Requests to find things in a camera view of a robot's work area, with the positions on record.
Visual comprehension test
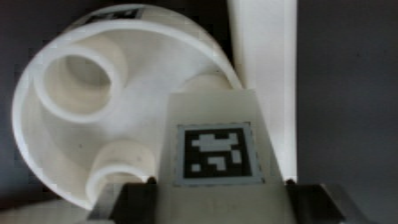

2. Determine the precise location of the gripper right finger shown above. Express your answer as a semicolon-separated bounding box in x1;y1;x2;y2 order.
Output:
283;178;370;224

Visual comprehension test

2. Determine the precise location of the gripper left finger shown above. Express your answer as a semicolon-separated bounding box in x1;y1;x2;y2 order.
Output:
88;178;159;224

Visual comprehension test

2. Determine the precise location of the white stool leg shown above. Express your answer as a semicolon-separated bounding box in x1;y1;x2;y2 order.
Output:
155;73;296;224

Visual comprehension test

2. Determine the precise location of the white round stool seat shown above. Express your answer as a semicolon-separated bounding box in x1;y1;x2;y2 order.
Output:
13;4;242;209

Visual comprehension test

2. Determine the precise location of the white U-shaped obstacle fence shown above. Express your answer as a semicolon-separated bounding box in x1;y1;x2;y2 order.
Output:
228;0;299;179

